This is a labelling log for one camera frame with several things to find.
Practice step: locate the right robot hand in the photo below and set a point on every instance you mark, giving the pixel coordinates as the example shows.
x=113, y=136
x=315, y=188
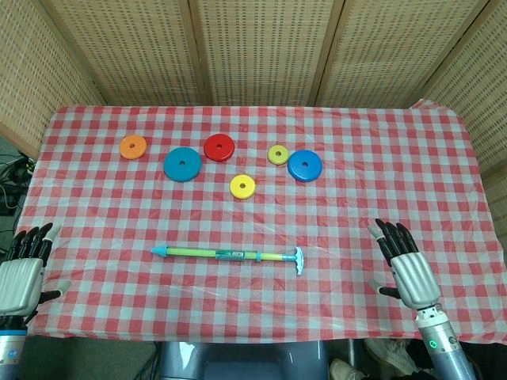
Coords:
x=416, y=277

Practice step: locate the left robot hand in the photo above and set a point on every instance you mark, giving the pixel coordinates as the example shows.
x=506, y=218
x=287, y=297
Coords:
x=21, y=277

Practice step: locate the green and blue water squirter tube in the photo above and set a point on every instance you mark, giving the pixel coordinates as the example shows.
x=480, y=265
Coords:
x=229, y=255

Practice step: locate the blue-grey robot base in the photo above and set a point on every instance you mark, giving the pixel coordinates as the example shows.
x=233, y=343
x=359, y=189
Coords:
x=241, y=362

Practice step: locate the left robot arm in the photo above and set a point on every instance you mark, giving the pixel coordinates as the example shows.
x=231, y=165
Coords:
x=10, y=348

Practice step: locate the red checkered tablecloth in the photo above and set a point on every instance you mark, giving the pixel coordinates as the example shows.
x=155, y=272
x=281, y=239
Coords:
x=253, y=301

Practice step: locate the white shoe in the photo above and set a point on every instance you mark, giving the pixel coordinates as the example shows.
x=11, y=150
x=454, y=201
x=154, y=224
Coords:
x=386, y=354

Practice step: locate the blue disc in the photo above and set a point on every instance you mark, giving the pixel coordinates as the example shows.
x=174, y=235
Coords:
x=299, y=172

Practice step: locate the orange disc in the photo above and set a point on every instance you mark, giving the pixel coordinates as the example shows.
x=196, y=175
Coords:
x=128, y=152

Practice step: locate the small yellow-green disc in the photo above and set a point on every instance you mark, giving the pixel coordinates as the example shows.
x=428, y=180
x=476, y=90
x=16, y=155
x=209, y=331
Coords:
x=272, y=158

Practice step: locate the large teal disc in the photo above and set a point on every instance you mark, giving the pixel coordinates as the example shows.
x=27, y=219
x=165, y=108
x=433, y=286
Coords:
x=176, y=170

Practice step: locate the yellow disc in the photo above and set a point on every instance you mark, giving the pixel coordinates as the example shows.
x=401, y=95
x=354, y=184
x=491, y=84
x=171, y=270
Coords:
x=236, y=192

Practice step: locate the red disc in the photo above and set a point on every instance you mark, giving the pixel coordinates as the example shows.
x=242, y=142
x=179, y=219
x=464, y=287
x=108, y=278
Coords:
x=212, y=152

